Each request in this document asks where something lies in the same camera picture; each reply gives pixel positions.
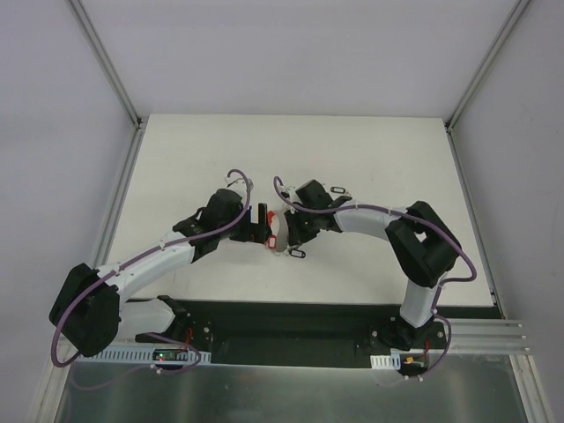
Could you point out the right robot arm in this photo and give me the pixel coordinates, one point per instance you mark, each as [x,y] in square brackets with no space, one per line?
[424,248]

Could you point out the white cable duct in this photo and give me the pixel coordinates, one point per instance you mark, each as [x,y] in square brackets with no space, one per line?
[386,362]
[151,355]

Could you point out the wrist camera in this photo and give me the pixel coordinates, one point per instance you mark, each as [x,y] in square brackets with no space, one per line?
[288,195]
[236,183]

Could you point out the left aluminium rail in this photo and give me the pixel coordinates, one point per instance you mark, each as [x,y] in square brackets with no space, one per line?
[49,397]

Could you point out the left aluminium frame post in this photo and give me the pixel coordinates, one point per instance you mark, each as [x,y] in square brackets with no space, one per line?
[86,25]

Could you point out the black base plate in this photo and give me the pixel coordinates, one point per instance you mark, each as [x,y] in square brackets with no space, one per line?
[284,334]

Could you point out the right white cable duct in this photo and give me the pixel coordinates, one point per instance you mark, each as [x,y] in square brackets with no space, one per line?
[386,362]

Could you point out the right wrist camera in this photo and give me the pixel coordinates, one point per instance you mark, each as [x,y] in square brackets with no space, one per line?
[288,195]

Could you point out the left white cable duct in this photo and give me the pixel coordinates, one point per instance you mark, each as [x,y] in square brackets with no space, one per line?
[151,355]

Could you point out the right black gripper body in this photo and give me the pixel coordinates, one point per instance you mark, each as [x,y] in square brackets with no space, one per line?
[292,225]

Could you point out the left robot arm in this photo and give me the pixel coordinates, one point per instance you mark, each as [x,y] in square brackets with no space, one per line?
[95,307]

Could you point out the red handled key organizer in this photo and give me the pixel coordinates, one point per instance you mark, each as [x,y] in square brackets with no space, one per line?
[279,228]

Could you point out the right aluminium frame post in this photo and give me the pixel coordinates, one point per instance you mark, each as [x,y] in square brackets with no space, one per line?
[509,25]

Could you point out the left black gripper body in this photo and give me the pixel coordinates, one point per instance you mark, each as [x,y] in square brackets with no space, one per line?
[262,222]

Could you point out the aluminium frame post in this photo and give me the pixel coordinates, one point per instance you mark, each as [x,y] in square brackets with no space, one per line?
[509,25]
[86,25]

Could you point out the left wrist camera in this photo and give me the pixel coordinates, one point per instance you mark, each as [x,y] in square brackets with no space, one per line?
[236,183]

